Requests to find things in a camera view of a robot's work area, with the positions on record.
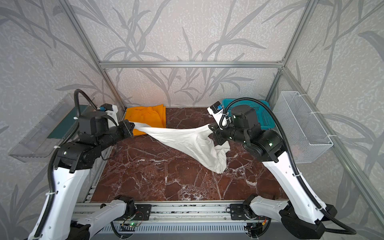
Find white garment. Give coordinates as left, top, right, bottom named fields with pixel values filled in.
left=135, top=123, right=231, bottom=174

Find orange drawstring shorts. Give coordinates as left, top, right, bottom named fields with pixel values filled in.
left=125, top=105, right=166, bottom=128

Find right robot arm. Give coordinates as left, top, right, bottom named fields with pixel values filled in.
left=209, top=105, right=328, bottom=239

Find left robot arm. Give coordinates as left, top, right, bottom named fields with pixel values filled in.
left=28, top=111, right=136, bottom=240

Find teal plastic basket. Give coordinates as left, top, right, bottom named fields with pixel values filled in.
left=223, top=99, right=275, bottom=131

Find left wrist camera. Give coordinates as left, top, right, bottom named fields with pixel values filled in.
left=99, top=104, right=119, bottom=123

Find clear acrylic wall shelf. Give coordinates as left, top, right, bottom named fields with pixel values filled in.
left=9, top=94, right=76, bottom=163

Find pink object in wire basket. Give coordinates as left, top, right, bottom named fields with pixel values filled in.
left=291, top=145, right=304, bottom=158

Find white wire mesh basket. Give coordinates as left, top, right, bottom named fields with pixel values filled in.
left=273, top=91, right=333, bottom=164

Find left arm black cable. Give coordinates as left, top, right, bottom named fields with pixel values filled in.
left=32, top=88, right=133, bottom=240

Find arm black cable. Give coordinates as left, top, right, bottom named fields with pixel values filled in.
left=218, top=97, right=358, bottom=238
left=32, top=88, right=133, bottom=240

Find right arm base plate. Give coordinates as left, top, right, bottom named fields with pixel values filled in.
left=225, top=204, right=270, bottom=223

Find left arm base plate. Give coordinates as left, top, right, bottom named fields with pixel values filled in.
left=129, top=204, right=152, bottom=221

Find aluminium mounting rail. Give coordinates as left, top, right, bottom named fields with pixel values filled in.
left=71, top=200, right=316, bottom=224

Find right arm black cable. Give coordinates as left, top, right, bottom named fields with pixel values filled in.
left=218, top=97, right=358, bottom=238

